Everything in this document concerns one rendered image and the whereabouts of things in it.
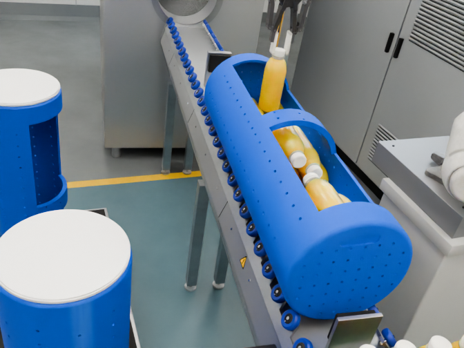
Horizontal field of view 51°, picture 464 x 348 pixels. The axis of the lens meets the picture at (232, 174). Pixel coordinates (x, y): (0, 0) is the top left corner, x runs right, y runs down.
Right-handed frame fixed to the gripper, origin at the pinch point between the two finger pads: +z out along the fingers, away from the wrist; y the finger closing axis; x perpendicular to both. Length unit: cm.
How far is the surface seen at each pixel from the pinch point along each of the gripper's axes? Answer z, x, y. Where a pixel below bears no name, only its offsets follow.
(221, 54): 23, -50, 5
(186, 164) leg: 122, -119, -1
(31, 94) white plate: 27, -16, 75
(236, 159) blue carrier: 20.7, 33.8, 19.5
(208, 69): 29, -49, 10
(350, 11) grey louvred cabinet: 31, -166, -112
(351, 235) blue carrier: 11, 76, 8
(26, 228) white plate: 28, 50, 70
